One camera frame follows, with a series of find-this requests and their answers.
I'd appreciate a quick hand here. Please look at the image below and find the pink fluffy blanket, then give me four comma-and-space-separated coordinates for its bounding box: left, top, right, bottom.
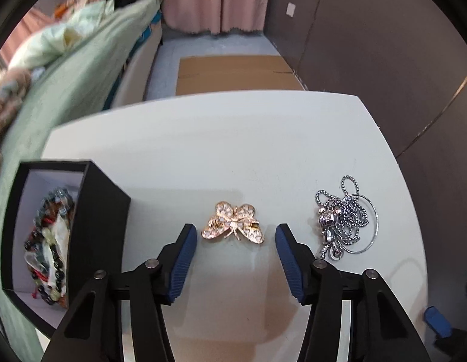
0, 66, 34, 182

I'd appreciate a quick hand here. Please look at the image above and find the grey stone bead bracelet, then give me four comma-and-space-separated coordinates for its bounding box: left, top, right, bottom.
37, 188, 76, 227

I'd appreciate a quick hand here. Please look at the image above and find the flattened brown cardboard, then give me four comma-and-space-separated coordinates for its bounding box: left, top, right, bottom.
175, 55, 307, 96

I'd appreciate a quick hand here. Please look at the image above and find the pile of stuffed toys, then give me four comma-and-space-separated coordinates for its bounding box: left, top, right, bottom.
54, 0, 113, 19

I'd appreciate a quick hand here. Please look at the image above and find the pale green duvet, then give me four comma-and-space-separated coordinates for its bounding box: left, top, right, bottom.
7, 0, 117, 70

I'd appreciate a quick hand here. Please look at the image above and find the beige bed base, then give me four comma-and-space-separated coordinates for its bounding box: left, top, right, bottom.
105, 23, 164, 110

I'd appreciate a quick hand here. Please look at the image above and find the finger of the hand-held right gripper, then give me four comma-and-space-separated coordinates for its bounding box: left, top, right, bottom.
423, 305, 467, 351

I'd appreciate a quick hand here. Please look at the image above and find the dark multicolour bead bracelet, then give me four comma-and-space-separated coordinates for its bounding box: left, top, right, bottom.
24, 226, 68, 306

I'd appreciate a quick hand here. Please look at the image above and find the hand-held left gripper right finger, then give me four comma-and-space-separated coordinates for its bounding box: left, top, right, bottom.
275, 223, 432, 362

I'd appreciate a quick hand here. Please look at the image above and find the gold butterfly brooch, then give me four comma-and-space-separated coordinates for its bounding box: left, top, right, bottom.
201, 201, 265, 244

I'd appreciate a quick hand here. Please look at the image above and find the white shell bracelet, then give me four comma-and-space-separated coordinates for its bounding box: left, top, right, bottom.
49, 211, 74, 295

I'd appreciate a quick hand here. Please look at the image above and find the black square jewelry box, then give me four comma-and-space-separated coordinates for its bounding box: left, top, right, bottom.
0, 160, 132, 340

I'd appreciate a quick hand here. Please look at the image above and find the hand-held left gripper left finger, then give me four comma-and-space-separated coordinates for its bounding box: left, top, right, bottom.
41, 223, 198, 362

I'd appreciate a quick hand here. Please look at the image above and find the silver chain necklace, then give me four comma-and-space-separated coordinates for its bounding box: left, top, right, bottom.
315, 175, 380, 262

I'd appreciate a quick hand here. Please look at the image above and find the wide pink curtain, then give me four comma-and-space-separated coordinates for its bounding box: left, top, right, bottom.
111, 0, 273, 35

